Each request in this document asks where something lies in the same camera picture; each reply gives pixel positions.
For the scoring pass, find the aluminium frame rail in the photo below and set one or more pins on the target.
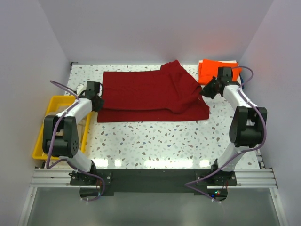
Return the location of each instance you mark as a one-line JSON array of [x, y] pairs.
[[246, 178]]

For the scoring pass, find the dark red t shirt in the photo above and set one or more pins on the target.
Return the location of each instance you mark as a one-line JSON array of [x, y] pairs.
[[167, 94]]

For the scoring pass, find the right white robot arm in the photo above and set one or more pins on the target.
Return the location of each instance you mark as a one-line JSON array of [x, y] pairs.
[[248, 129]]

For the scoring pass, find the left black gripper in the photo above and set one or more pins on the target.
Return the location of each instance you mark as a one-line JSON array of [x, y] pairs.
[[101, 103]]

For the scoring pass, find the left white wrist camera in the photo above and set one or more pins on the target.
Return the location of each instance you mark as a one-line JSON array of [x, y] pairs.
[[81, 87]]

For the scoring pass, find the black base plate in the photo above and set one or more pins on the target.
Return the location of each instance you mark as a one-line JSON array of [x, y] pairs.
[[111, 181]]

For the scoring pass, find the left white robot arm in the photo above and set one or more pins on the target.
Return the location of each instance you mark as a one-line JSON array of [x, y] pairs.
[[60, 134]]

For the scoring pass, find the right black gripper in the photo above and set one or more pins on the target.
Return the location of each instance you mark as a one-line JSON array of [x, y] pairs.
[[206, 92]]

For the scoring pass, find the folded orange t shirt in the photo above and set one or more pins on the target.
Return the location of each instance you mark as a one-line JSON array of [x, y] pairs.
[[209, 73]]

